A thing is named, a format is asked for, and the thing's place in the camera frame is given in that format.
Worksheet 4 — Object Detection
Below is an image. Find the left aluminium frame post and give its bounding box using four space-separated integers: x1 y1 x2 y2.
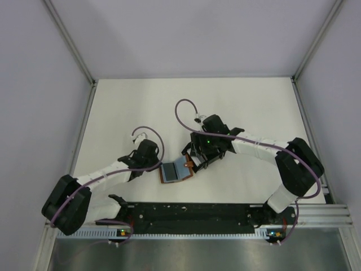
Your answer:
42 0 98 85

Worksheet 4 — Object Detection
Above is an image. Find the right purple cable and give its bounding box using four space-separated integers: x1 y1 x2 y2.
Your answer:
174 98 322 246

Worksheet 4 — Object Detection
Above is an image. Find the aluminium frame post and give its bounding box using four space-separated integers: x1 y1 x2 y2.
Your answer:
42 0 98 85
292 0 346 82

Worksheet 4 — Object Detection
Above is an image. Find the brown leather card holder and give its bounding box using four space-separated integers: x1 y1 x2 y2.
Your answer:
159 155 193 184

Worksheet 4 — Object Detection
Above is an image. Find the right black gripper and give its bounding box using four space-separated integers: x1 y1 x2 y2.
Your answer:
190 129 219 158

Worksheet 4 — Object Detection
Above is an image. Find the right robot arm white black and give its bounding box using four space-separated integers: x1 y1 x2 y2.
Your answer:
190 115 324 224

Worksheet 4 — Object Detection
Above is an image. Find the right aluminium frame post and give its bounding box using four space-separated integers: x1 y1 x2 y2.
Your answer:
292 0 346 82

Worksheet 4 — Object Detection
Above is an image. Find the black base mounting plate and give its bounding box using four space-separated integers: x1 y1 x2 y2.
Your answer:
96 202 297 235

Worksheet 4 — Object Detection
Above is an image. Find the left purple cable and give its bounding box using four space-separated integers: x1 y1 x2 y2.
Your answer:
50 126 166 246

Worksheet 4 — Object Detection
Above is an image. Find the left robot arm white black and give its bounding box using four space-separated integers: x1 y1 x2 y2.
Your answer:
41 139 160 235

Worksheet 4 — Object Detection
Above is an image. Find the aluminium front rail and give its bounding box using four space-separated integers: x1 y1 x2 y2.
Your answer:
297 204 353 228

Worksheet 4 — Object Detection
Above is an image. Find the purple cable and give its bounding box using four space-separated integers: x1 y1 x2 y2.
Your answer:
174 98 322 246
50 126 166 246

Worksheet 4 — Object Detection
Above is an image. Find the black card rack box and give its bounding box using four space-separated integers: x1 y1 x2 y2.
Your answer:
181 142 226 173

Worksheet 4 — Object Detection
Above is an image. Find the grey slotted cable duct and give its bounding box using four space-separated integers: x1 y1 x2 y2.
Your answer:
71 228 281 240

